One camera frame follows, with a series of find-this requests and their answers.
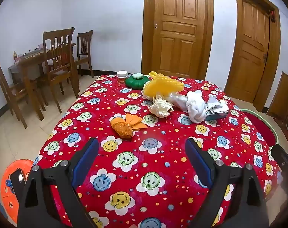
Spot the white lidded jar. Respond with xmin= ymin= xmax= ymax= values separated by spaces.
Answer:
xmin=117 ymin=71 xmax=128 ymax=84

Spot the wooden dining chair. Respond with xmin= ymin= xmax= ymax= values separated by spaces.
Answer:
xmin=0 ymin=57 xmax=28 ymax=129
xmin=74 ymin=30 xmax=94 ymax=78
xmin=37 ymin=28 xmax=80 ymax=113

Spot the wooden dining table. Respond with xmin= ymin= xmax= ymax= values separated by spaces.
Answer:
xmin=8 ymin=43 xmax=77 ymax=121

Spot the green flower-shaped container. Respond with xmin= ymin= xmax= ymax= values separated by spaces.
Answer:
xmin=125 ymin=73 xmax=150 ymax=90

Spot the teal tissue box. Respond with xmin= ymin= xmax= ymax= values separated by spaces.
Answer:
xmin=205 ymin=94 xmax=229 ymax=122

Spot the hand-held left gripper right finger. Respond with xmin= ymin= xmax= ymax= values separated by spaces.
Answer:
xmin=185 ymin=138 xmax=270 ymax=228

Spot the small wooden cabinet door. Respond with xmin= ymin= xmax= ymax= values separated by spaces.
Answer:
xmin=267 ymin=72 xmax=288 ymax=124

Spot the white cloth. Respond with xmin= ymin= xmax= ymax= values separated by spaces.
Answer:
xmin=186 ymin=91 xmax=207 ymax=124

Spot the cream paper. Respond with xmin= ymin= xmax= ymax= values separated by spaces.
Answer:
xmin=148 ymin=95 xmax=174 ymax=118

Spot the wooden panel door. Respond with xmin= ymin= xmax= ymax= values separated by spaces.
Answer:
xmin=224 ymin=0 xmax=281 ymax=112
xmin=142 ymin=0 xmax=215 ymax=79

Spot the red smiley flower tablecloth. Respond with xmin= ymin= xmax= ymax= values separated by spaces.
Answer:
xmin=32 ymin=74 xmax=281 ymax=228

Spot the black smartphone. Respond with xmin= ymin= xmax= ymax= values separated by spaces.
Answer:
xmin=9 ymin=168 xmax=25 ymax=196

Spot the yellow foam fruit net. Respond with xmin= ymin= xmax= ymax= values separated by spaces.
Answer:
xmin=142 ymin=71 xmax=184 ymax=99

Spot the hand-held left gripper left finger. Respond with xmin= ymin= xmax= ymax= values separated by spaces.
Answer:
xmin=17 ymin=138 xmax=99 ymax=228

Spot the orange plastic stool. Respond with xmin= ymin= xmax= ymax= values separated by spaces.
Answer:
xmin=1 ymin=159 xmax=34 ymax=224

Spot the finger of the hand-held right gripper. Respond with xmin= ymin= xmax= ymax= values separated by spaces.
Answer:
xmin=271 ymin=144 xmax=288 ymax=171

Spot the clear plastic bag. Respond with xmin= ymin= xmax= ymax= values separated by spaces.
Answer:
xmin=168 ymin=93 xmax=189 ymax=111

